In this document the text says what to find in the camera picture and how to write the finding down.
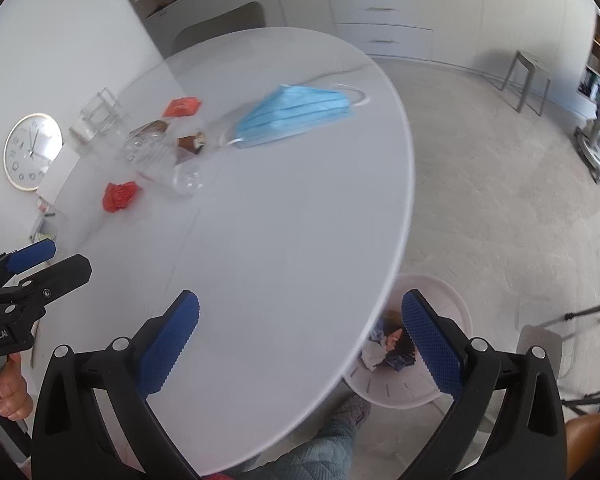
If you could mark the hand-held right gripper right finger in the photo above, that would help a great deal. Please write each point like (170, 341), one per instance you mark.
(432, 345)

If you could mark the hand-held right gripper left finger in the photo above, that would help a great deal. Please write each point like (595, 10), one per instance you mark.
(172, 342)

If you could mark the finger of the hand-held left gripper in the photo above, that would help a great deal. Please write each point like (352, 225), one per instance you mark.
(55, 280)
(30, 255)

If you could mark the white round bin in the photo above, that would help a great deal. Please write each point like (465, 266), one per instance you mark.
(380, 390)

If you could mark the red paper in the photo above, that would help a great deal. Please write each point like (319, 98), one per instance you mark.
(120, 197)

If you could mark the clear plastic tray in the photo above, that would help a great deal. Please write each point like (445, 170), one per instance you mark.
(185, 177)

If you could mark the clear brown plastic bag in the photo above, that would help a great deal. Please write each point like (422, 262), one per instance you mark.
(147, 137)

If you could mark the brown torn wrapper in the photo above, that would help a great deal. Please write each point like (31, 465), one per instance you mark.
(190, 142)

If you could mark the red snack wrapper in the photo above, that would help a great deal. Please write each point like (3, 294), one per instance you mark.
(181, 107)

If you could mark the blue face mask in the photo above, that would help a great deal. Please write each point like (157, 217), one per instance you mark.
(295, 112)

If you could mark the person's left hand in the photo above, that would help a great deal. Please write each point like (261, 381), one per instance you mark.
(12, 392)

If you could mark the small pink jar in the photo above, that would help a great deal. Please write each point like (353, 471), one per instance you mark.
(42, 204)

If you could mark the white paper card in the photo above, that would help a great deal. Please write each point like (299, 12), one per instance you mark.
(60, 175)

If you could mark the grey quilted slipper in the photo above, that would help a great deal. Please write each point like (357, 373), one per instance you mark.
(352, 410)

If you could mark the red garment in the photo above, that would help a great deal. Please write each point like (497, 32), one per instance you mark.
(227, 476)

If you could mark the clear glass pitcher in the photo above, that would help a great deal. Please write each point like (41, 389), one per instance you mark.
(97, 112)

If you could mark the black tripod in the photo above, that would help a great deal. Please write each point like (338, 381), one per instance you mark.
(590, 312)

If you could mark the teal quilted trouser leg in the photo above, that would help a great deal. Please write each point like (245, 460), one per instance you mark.
(310, 452)

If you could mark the blue white rolling stand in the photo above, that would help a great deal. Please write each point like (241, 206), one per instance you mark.
(597, 140)

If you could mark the grey chair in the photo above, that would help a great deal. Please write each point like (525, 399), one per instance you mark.
(215, 25)

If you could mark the grey metal stool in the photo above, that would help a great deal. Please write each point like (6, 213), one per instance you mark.
(527, 62)

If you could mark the white drawer cabinet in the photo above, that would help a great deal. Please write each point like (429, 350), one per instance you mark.
(380, 10)

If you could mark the round white wall clock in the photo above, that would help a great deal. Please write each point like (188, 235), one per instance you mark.
(32, 152)

